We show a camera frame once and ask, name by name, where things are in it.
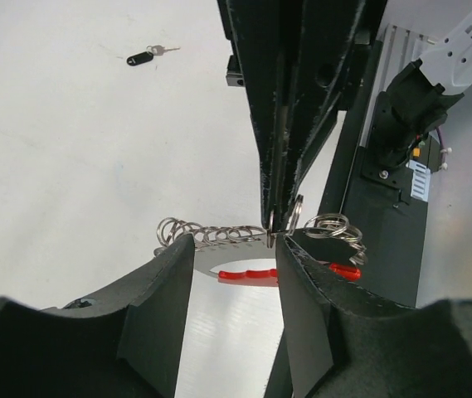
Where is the right black tag key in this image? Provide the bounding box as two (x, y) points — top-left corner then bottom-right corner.
(126, 45), (179, 66)

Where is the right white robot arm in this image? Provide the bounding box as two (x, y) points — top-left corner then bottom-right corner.
(218, 1), (472, 233)

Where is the red handled keyring carabiner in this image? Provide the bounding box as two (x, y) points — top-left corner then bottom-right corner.
(154, 213), (367, 287)

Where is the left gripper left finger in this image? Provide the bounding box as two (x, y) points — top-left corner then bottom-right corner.
(0, 235), (195, 397)

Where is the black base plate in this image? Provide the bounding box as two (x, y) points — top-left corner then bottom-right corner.
(319, 41), (427, 307)

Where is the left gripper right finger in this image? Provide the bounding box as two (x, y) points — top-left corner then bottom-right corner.
(276, 237), (472, 397)

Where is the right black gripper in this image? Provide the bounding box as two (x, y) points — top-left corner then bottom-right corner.
(217, 1), (385, 231)

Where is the right grey cable duct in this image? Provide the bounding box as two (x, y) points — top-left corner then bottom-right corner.
(406, 160), (431, 202)

